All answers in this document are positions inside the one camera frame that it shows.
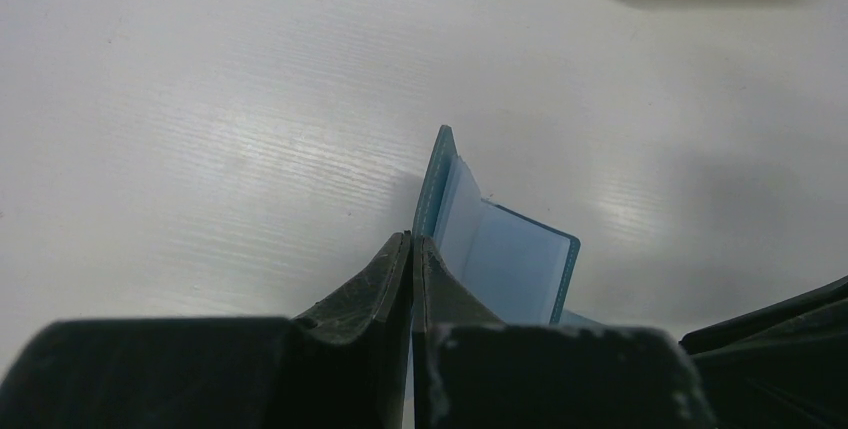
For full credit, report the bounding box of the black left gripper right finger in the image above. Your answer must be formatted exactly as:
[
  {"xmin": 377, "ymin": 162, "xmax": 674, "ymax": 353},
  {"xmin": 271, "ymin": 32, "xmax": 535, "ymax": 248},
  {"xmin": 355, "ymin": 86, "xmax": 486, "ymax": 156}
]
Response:
[{"xmin": 412, "ymin": 236, "xmax": 502, "ymax": 428}]

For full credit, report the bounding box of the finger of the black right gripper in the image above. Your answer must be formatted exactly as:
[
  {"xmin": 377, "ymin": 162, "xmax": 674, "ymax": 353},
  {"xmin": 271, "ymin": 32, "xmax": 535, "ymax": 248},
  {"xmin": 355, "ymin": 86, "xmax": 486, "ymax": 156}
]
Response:
[{"xmin": 680, "ymin": 278, "xmax": 847, "ymax": 428}]

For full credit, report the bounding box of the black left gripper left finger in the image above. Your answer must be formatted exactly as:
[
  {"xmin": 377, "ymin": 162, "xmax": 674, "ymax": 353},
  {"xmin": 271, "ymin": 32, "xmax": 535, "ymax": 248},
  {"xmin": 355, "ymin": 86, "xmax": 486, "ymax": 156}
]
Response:
[{"xmin": 278, "ymin": 232, "xmax": 412, "ymax": 428}]

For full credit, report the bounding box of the teal leather card holder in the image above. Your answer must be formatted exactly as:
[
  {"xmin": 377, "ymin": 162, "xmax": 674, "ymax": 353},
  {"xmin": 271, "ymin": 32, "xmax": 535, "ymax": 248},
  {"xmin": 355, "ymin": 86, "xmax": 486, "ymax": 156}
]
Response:
[{"xmin": 412, "ymin": 125, "xmax": 591, "ymax": 325}]

